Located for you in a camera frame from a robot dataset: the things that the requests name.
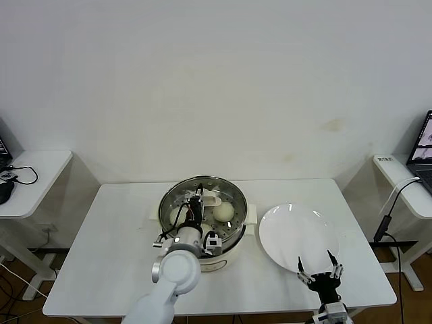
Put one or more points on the black laptop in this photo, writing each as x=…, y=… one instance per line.
x=423, y=135
x=5, y=135

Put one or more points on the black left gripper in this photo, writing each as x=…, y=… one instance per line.
x=195, y=212

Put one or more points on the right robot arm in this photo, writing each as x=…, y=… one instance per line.
x=329, y=299

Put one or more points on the white usb hub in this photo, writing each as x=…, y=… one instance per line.
x=6, y=175

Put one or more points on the cream electric cooker base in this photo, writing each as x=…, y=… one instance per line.
x=229, y=256

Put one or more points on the stainless steel steamer basket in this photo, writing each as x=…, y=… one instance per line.
x=252, y=213

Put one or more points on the white round plate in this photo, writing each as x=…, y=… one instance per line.
x=297, y=236

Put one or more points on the black flat floor bar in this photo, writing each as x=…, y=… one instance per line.
x=410, y=243

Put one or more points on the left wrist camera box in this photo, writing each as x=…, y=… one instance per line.
x=213, y=243

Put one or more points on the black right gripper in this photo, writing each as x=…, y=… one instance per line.
x=325, y=285

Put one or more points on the black computer mouse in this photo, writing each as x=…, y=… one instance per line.
x=5, y=193

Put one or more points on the white printed label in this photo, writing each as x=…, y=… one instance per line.
x=385, y=159

